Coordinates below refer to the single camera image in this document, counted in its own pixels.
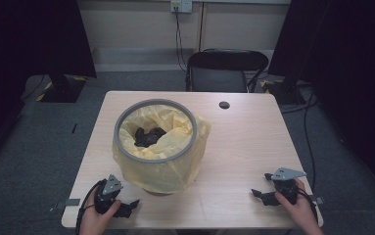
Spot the black stand base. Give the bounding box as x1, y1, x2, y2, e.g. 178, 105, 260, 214
37, 73, 88, 104
261, 77, 307, 106

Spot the grey tape piece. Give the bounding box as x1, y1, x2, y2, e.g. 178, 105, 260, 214
308, 195, 326, 206
56, 198, 81, 210

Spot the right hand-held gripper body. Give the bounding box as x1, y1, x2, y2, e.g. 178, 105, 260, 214
264, 166, 306, 206

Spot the thin vertical wall pipe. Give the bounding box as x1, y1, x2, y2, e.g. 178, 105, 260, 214
197, 2, 207, 52

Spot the black crumpled trash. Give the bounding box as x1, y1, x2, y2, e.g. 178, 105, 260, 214
133, 126, 167, 149

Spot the left hand-held gripper cable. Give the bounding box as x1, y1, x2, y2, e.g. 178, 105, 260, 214
75, 179, 104, 235

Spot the person's right hand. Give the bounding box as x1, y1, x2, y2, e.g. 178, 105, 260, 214
274, 178, 320, 229

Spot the hand-held gripper cable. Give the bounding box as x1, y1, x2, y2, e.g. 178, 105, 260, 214
75, 179, 104, 235
294, 187, 320, 226

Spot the black folding chair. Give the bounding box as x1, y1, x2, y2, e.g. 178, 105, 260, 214
185, 48, 270, 93

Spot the black curtain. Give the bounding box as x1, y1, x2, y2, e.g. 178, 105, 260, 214
267, 0, 375, 197
0, 0, 97, 170

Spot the white wall outlet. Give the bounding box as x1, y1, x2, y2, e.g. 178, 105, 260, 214
169, 0, 193, 14

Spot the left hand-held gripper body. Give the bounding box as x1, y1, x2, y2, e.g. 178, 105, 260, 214
94, 174, 124, 214

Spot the black wall outlet cable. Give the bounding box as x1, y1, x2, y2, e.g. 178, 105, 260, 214
173, 8, 189, 73

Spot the black floor cable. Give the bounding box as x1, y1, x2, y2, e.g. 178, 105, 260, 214
21, 74, 46, 101
280, 91, 319, 194

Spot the yellow plastic trash bag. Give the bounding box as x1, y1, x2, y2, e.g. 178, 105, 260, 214
111, 103, 212, 194

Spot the person's left hand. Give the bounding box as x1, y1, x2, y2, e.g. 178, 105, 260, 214
78, 187, 122, 235

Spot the grey bin rim ring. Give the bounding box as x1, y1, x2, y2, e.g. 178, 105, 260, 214
113, 98, 199, 165

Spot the right hand-held gripper cable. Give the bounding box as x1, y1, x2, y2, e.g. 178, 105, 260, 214
294, 187, 320, 226

